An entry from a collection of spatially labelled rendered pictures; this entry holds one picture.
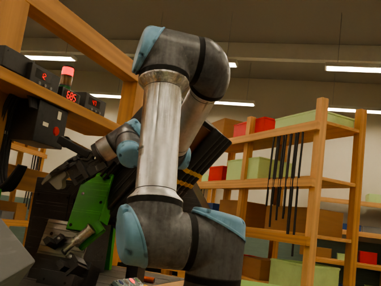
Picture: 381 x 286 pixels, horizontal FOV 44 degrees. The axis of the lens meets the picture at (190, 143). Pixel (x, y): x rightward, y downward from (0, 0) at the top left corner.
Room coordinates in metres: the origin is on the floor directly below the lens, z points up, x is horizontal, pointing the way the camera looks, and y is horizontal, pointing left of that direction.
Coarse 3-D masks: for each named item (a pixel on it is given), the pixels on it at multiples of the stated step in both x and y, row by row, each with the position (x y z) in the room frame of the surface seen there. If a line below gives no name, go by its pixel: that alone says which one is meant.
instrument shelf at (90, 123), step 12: (0, 72) 1.40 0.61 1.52; (12, 72) 1.45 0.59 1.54; (0, 84) 1.48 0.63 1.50; (12, 84) 1.46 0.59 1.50; (24, 84) 1.50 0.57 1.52; (36, 84) 1.55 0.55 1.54; (24, 96) 1.61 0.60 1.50; (36, 96) 1.58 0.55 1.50; (48, 96) 1.62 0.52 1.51; (60, 96) 1.68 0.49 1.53; (72, 108) 1.76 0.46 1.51; (84, 108) 1.83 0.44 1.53; (72, 120) 1.94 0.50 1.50; (84, 120) 1.90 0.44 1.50; (96, 120) 1.92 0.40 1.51; (108, 120) 2.01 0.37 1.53; (84, 132) 2.20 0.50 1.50; (96, 132) 2.16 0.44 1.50; (108, 132) 2.12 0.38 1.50
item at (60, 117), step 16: (16, 112) 1.64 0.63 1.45; (32, 112) 1.62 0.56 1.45; (48, 112) 1.66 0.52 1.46; (64, 112) 1.74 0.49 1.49; (16, 128) 1.64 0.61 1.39; (32, 128) 1.61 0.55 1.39; (48, 128) 1.67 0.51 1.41; (64, 128) 1.76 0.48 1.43; (32, 144) 1.71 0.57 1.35; (48, 144) 1.69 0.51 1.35
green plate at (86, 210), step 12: (96, 180) 1.62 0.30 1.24; (108, 180) 1.61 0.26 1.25; (84, 192) 1.62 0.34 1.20; (96, 192) 1.61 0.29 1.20; (108, 192) 1.60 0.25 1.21; (84, 204) 1.61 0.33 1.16; (96, 204) 1.59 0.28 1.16; (72, 216) 1.61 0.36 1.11; (84, 216) 1.59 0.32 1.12; (96, 216) 1.58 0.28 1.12; (108, 216) 1.65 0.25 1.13; (72, 228) 1.59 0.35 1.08
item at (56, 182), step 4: (60, 172) 1.47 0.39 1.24; (64, 172) 1.47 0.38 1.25; (48, 176) 1.47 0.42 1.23; (56, 176) 1.48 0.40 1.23; (60, 176) 1.47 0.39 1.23; (64, 176) 1.47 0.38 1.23; (44, 180) 1.48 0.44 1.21; (48, 180) 1.48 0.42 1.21; (52, 180) 1.48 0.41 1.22; (56, 180) 1.48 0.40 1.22; (60, 180) 1.48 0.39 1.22; (52, 184) 1.48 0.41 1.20; (56, 184) 1.48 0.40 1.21; (60, 184) 1.48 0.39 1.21; (56, 188) 1.48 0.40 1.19; (60, 188) 1.48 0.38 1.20
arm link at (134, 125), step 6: (132, 120) 1.43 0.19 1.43; (120, 126) 1.44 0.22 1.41; (126, 126) 1.42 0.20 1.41; (132, 126) 1.42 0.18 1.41; (138, 126) 1.42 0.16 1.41; (114, 132) 1.43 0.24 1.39; (120, 132) 1.40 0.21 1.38; (138, 132) 1.42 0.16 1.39; (108, 138) 1.43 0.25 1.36; (114, 138) 1.43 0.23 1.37; (114, 144) 1.43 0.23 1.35; (114, 150) 1.44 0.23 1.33
